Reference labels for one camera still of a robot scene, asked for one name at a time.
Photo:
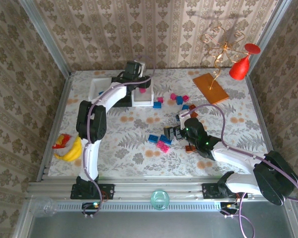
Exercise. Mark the black rectangular container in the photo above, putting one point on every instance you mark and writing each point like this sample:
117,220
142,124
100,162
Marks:
119,102

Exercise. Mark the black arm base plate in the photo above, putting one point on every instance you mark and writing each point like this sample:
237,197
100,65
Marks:
208,192
108,192

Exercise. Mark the aluminium side rail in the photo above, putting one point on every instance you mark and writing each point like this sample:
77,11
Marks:
55,124

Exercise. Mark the orange lego brick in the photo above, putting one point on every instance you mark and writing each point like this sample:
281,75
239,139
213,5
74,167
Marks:
190,148
192,106
194,114

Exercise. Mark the small black controller board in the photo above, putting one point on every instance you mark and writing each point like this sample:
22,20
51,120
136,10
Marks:
228,207
92,206

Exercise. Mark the grey sheet metal panel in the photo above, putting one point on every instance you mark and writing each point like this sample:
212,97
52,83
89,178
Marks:
139,225

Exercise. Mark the wide aluminium mounting rail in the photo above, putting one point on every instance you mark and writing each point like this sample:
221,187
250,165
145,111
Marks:
151,184

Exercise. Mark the aluminium frame post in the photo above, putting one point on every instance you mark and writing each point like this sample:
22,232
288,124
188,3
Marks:
268,37
46,37

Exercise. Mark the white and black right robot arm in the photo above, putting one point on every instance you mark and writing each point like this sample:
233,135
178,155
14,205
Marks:
233,156

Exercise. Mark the red yellow toy packet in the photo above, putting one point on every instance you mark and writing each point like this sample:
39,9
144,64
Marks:
62,140

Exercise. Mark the floral patterned table cover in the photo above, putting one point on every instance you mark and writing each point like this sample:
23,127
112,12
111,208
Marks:
144,163

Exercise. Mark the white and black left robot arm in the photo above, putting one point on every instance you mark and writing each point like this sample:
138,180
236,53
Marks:
92,153

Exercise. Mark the clear plastic cup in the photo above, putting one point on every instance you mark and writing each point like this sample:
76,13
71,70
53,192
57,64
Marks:
43,207

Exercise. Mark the green glass cup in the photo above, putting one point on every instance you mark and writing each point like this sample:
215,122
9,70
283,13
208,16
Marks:
160,200

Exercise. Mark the yellow banana toy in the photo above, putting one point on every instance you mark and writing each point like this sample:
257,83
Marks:
73,151

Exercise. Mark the white rectangular container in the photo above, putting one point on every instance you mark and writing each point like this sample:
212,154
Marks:
151,96
94,84

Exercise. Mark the pink lego brick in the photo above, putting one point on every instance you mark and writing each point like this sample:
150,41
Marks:
142,90
173,96
162,146
185,98
160,99

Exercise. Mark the red wine glass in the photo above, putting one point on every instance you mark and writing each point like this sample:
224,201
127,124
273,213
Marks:
239,69

